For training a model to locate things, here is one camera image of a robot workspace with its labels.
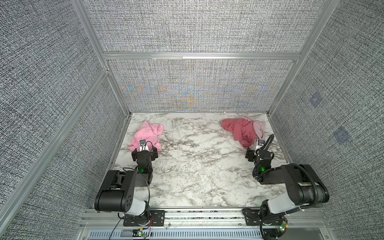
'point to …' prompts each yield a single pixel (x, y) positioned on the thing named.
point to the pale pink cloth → (259, 127)
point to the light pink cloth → (150, 132)
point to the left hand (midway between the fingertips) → (144, 147)
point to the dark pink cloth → (243, 130)
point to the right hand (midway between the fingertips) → (256, 147)
